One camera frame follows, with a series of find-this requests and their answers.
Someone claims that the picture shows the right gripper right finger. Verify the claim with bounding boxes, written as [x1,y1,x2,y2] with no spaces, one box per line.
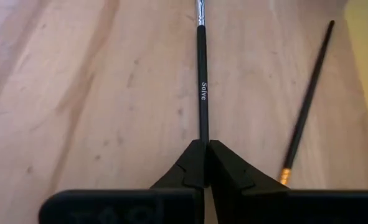
[208,139,368,224]

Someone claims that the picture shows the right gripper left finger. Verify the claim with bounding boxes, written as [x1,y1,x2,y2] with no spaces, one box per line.
[39,139,208,224]

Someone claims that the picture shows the black brush with silver ferrule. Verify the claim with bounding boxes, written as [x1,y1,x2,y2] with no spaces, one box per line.
[194,0,210,146]

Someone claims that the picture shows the black brush with orange ferrule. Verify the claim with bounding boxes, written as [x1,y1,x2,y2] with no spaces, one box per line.
[278,19,336,187]

